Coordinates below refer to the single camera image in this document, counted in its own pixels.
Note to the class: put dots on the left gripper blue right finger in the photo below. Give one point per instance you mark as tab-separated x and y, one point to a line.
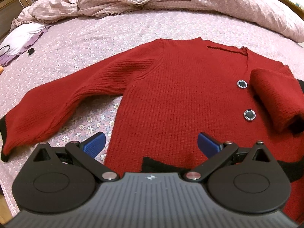
217	153

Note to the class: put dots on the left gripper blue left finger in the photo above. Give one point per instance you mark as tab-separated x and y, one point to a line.
83	154

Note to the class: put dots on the red knit cardigan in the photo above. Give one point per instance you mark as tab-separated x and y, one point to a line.
171	91

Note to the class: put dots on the pink floral bed sheet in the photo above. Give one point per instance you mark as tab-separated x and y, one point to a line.
73	44

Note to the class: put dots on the small black clip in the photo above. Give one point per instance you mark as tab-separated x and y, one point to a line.
30	51

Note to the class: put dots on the lilac pillow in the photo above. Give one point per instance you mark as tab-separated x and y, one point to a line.
21	40

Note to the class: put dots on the pink floral duvet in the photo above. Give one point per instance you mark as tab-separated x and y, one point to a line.
270	14

